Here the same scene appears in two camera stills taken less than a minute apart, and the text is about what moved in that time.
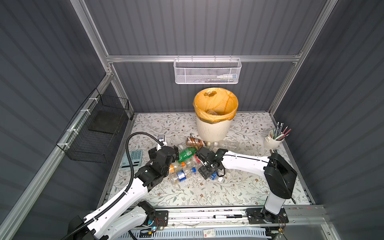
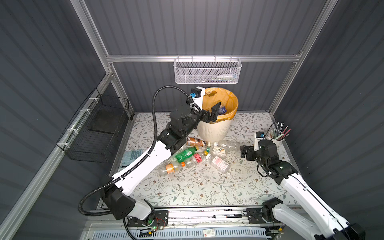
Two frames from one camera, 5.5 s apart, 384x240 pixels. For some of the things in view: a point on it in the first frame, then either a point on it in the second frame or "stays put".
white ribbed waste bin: x=213 y=132 stays put
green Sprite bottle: x=186 y=154 stays put
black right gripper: x=203 y=172 → x=250 y=149
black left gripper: x=152 y=153 → x=211 y=115
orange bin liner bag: x=214 y=105 stays put
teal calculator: x=136 y=157 stays put
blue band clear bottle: x=175 y=178 → x=222 y=110
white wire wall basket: x=207 y=71 stays put
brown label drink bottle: x=195 y=142 stays put
